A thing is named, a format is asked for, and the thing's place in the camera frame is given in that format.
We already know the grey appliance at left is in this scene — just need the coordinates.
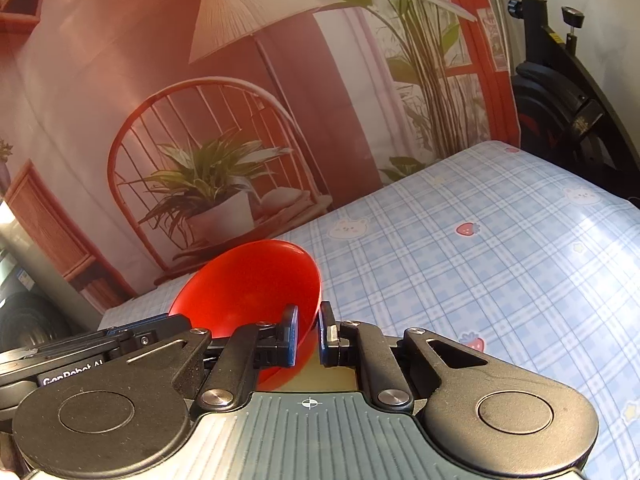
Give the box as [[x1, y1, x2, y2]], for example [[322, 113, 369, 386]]
[[1, 204, 102, 351]]

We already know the blue plaid tablecloth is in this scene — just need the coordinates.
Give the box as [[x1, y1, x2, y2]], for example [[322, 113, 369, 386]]
[[284, 141, 639, 479]]

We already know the green square plate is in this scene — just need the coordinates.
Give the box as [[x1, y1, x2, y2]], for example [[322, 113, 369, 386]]
[[281, 350, 358, 392]]

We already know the black exercise bike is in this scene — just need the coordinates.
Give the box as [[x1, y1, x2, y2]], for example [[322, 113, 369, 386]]
[[506, 0, 639, 205]]

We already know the printed room backdrop cloth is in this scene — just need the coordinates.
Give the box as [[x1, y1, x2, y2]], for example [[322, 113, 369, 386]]
[[1, 0, 520, 311]]

